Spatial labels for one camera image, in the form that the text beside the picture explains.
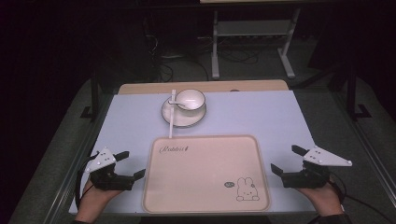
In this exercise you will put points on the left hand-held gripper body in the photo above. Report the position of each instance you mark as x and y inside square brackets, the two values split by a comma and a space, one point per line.
[99, 160]

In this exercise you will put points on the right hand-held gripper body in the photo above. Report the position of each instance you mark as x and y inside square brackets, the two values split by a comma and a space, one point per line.
[323, 158]

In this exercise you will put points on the person's left hand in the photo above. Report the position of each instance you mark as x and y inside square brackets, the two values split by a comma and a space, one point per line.
[93, 200]

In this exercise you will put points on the person's right hand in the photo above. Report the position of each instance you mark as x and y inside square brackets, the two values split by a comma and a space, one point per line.
[327, 200]

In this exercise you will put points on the black metal stand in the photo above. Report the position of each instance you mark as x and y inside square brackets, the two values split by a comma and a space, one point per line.
[94, 99]
[351, 93]

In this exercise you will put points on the light blue table mat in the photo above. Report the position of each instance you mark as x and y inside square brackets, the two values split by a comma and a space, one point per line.
[249, 115]

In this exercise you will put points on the beige tray with rabbit print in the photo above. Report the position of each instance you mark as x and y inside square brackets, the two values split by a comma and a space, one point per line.
[202, 177]

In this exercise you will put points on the white plate with dark rim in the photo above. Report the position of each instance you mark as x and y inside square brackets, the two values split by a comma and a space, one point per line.
[183, 119]

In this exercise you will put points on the white spoon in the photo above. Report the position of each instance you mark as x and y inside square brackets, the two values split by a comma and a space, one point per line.
[176, 103]

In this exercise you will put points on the white bowl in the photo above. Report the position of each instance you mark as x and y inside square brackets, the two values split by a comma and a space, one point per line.
[193, 98]

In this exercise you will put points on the white metal stand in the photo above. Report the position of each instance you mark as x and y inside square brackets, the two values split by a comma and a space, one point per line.
[252, 28]

